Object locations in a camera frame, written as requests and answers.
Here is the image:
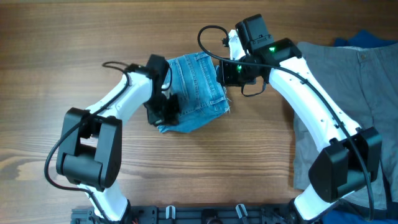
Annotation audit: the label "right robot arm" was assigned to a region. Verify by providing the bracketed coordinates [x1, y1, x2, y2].
[217, 14, 382, 223]

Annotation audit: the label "white rail clip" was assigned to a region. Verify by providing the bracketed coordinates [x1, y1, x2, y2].
[165, 205, 176, 220]
[235, 203, 248, 219]

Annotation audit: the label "grey shorts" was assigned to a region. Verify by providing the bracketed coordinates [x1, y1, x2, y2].
[297, 42, 397, 210]

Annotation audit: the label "right black cable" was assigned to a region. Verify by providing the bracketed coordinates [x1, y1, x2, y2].
[197, 25, 375, 222]

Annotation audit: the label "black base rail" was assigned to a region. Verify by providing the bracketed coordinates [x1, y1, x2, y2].
[70, 203, 293, 224]

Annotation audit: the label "left white rail clip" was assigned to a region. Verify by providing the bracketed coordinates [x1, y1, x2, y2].
[165, 205, 176, 220]

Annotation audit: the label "dark blue garment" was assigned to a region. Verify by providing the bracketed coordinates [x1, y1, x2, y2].
[333, 30, 397, 49]

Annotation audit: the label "light blue jeans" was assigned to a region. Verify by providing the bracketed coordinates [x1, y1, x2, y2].
[158, 52, 229, 133]

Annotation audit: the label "right white rail clip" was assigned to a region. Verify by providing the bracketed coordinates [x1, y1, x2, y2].
[235, 203, 248, 219]

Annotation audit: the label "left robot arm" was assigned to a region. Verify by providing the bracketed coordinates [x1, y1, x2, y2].
[50, 55, 180, 223]

